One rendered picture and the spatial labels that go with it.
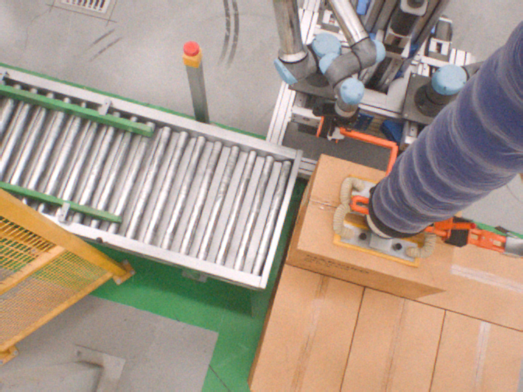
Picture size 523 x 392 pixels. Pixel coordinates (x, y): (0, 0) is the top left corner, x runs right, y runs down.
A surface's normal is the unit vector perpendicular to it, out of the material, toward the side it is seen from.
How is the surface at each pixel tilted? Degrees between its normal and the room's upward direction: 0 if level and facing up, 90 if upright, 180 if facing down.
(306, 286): 0
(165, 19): 0
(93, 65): 0
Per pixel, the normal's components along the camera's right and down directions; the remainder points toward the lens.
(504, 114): -0.79, 0.44
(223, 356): 0.05, -0.25
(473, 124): -0.90, 0.15
